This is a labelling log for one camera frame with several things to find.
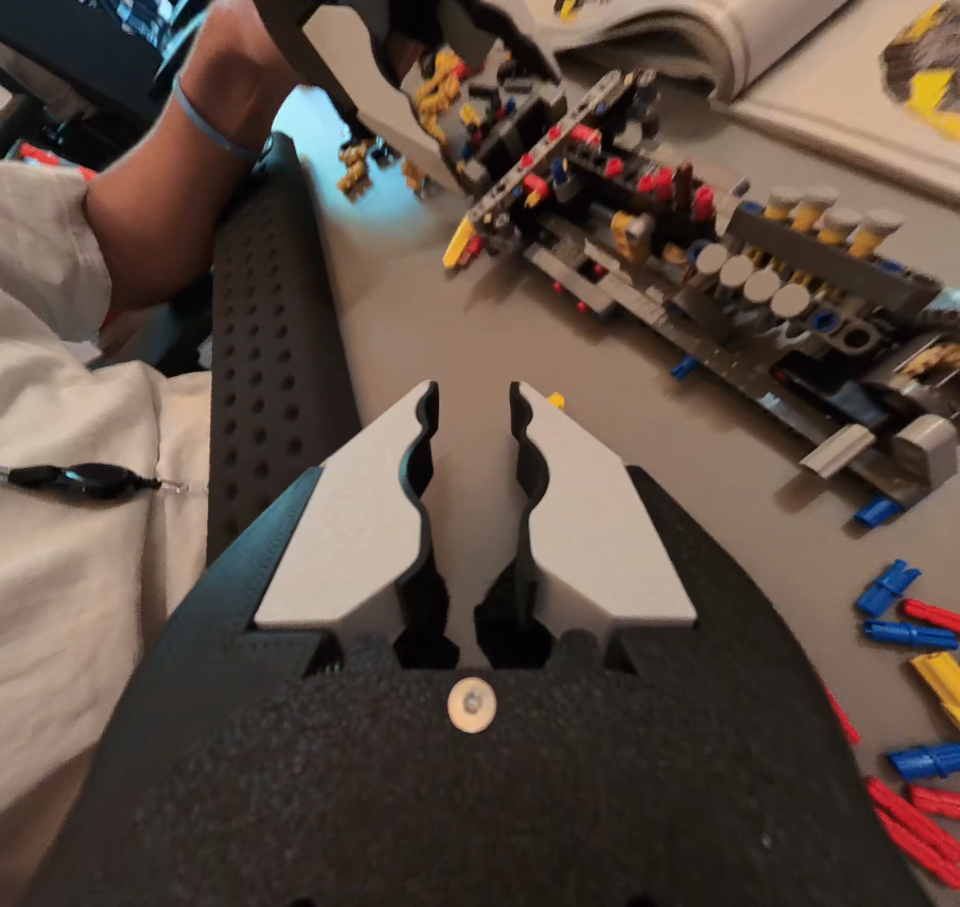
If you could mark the person's left forearm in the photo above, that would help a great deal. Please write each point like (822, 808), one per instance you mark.
(150, 209)

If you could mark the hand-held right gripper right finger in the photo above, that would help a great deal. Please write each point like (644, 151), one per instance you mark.
(607, 547)

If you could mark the black badge reel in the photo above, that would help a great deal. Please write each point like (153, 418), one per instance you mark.
(90, 478)

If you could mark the white printed t-shirt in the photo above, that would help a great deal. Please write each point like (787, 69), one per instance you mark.
(75, 622)

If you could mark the black perforated armrest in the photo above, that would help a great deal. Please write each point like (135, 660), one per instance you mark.
(262, 359)

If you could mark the grey black lego chassis assembly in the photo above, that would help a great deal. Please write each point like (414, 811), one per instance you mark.
(825, 262)

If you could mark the blue wristband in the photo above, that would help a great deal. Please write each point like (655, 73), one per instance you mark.
(214, 134)

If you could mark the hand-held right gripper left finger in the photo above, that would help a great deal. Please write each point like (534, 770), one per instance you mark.
(337, 547)

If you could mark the pile of red blue lego pins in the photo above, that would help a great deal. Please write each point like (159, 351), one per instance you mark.
(922, 761)

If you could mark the pile of yellow lego pieces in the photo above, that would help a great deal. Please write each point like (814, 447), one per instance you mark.
(442, 86)

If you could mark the white instruction booklet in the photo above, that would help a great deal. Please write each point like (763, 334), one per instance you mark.
(750, 22)

